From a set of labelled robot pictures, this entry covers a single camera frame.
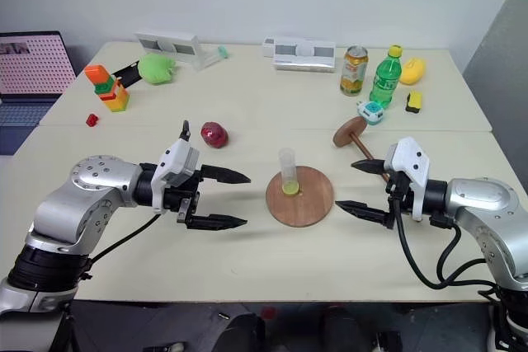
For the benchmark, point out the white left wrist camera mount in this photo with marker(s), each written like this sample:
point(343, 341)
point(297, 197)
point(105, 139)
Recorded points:
point(178, 162)

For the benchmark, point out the white box with open flap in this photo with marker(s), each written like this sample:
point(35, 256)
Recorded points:
point(173, 45)

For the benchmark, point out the white and blue timer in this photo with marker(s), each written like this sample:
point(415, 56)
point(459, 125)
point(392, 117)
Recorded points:
point(371, 113)

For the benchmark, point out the round wooden base disc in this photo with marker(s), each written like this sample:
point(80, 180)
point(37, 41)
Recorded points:
point(305, 203)

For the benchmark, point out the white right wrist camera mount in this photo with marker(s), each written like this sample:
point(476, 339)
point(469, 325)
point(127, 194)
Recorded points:
point(410, 162)

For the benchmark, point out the clear tube with yellow liquid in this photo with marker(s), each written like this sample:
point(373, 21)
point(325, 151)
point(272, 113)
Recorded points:
point(288, 170)

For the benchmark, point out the shiny red apple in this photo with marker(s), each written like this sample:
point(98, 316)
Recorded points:
point(214, 134)

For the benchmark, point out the stacked colourful toy blocks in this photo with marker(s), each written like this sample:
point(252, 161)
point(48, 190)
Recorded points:
point(111, 90)

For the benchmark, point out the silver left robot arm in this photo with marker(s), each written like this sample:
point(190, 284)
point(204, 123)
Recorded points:
point(95, 199)

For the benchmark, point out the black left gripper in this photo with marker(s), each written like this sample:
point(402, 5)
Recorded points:
point(187, 199)

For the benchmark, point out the open laptop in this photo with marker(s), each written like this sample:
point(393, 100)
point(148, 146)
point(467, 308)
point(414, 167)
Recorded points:
point(31, 67)

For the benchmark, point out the brown wooden peg stand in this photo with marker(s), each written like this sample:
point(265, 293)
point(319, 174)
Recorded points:
point(348, 131)

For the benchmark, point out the dark rounded shape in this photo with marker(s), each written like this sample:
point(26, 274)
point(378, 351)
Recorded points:
point(245, 333)

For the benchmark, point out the orange drink can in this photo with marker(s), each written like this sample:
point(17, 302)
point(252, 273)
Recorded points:
point(354, 73)

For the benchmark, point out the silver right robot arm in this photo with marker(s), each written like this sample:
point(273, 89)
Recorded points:
point(486, 212)

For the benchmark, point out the white rectangular carton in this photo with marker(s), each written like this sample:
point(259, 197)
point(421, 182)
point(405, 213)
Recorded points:
point(301, 55)

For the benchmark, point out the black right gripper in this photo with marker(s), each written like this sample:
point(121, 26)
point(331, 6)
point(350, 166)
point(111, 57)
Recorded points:
point(399, 199)

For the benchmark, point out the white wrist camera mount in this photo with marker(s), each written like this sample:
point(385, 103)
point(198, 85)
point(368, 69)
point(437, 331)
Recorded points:
point(178, 162)
point(410, 162)

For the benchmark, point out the small red block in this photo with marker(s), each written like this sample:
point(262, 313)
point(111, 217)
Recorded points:
point(92, 120)

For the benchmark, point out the green plastic soda bottle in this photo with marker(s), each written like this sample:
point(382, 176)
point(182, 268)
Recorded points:
point(385, 80)

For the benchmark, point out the green plush toy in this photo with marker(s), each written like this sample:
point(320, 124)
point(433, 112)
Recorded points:
point(156, 68)

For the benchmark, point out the black flat tool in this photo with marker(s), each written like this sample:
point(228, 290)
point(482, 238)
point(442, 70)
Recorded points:
point(125, 73)

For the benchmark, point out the yellow mango toy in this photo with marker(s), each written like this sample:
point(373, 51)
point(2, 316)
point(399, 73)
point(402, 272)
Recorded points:
point(412, 71)

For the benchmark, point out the yellow and black sponge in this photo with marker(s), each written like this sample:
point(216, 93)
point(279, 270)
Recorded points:
point(414, 101)

